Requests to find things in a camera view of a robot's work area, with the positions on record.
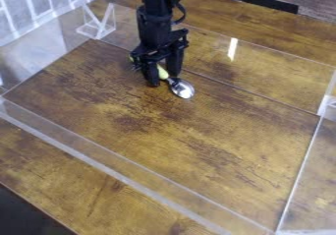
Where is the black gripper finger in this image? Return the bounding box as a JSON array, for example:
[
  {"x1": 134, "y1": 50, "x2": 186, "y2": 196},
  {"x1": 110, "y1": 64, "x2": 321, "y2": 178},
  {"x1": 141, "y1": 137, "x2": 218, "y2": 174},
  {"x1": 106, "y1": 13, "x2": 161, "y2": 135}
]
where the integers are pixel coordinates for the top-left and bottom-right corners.
[
  {"x1": 165, "y1": 49, "x2": 183, "y2": 77},
  {"x1": 142, "y1": 61, "x2": 159, "y2": 87}
]

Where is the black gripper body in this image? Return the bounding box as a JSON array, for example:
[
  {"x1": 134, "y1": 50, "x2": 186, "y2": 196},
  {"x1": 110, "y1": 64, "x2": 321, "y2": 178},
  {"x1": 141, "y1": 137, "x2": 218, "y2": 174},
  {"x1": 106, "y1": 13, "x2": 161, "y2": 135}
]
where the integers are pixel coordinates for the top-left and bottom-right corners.
[{"x1": 129, "y1": 6, "x2": 189, "y2": 63}]

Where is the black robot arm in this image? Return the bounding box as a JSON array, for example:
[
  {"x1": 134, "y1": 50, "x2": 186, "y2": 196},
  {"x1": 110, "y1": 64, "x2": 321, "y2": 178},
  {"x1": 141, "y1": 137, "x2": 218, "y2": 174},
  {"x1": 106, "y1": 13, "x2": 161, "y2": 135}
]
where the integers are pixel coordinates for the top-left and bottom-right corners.
[{"x1": 129, "y1": 0, "x2": 189, "y2": 87}]

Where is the clear acrylic corner bracket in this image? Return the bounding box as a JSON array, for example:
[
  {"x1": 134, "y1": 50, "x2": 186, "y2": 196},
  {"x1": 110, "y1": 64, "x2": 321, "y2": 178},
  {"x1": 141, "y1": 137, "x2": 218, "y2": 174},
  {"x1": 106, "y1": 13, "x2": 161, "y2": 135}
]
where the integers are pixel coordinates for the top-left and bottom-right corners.
[{"x1": 75, "y1": 3, "x2": 117, "y2": 39}]

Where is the clear acrylic enclosure wall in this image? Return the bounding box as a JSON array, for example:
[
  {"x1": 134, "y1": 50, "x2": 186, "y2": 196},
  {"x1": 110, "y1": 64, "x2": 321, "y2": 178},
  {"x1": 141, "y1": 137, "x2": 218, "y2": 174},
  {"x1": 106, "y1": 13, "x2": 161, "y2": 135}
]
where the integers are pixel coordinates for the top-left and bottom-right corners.
[{"x1": 0, "y1": 0, "x2": 336, "y2": 235}]

